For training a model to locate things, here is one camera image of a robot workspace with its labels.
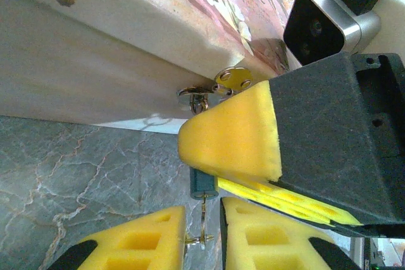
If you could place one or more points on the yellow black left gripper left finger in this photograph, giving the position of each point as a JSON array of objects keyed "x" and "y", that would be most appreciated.
[{"x": 133, "y": 244}]

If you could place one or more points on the small brass key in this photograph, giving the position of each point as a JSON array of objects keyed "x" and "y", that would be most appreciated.
[{"x": 203, "y": 219}]

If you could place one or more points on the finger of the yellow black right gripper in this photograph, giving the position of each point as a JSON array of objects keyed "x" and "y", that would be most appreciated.
[
  {"x": 284, "y": 198},
  {"x": 284, "y": 131}
]

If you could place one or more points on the brass hasp latch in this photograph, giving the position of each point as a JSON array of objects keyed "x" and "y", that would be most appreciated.
[{"x": 232, "y": 78}]

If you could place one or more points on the pink storybook tin box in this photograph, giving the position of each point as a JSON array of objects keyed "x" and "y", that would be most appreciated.
[{"x": 95, "y": 61}]

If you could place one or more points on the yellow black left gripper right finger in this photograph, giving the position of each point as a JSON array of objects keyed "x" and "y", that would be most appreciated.
[{"x": 272, "y": 244}]

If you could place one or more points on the dark green padlock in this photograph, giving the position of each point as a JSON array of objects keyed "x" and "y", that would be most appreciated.
[{"x": 202, "y": 184}]

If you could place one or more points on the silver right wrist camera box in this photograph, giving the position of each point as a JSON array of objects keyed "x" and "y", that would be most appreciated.
[{"x": 316, "y": 26}]

